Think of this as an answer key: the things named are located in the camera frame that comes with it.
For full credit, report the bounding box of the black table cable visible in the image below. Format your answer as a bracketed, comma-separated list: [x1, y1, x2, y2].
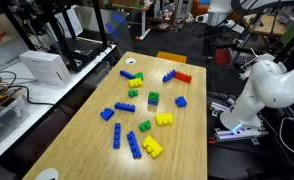
[0, 70, 60, 108]

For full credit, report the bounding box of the white cardboard box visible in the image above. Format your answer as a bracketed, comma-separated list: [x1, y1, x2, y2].
[19, 49, 73, 88]

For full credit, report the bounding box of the red lego brick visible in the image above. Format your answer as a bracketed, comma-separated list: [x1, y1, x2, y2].
[174, 70, 193, 84]

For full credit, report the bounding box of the small green lego brick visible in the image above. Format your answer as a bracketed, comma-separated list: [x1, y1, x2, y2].
[138, 119, 152, 132]
[127, 89, 139, 98]

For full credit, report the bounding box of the white paper sheet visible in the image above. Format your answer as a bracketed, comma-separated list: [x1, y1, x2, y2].
[53, 7, 84, 38]

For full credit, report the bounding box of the clear plastic bin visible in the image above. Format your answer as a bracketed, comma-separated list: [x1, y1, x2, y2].
[0, 87, 31, 148]

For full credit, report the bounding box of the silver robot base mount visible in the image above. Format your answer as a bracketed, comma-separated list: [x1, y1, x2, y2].
[209, 101, 270, 145]

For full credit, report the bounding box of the white table grommet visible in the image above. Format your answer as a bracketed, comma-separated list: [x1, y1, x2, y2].
[34, 167, 60, 180]
[125, 57, 137, 66]

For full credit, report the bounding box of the orange chair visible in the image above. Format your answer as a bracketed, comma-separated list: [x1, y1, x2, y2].
[156, 50, 189, 64]

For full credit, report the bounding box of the yellow three-stud lego brick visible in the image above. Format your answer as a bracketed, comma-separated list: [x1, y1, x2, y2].
[141, 134, 164, 160]
[155, 112, 175, 127]
[127, 78, 144, 89]

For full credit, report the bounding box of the long blue lego brick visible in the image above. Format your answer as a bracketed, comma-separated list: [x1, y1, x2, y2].
[126, 130, 143, 160]
[112, 122, 122, 150]
[114, 101, 137, 113]
[119, 69, 136, 80]
[162, 69, 177, 84]

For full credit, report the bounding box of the red bin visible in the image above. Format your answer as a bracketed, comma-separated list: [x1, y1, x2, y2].
[215, 48, 232, 66]

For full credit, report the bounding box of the wooden background table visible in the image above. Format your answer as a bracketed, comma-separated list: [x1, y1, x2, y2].
[241, 13, 288, 38]

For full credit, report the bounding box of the white side table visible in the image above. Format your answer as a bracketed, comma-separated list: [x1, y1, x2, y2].
[0, 42, 118, 169]

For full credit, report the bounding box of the white bin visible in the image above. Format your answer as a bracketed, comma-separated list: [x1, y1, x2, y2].
[206, 0, 234, 28]

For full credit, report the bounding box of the white cable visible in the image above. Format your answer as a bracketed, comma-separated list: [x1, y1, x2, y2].
[278, 116, 294, 159]

